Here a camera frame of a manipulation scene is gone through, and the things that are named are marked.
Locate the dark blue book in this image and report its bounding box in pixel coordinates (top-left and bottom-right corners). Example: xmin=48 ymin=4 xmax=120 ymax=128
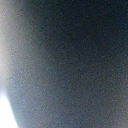
xmin=9 ymin=0 xmax=128 ymax=128

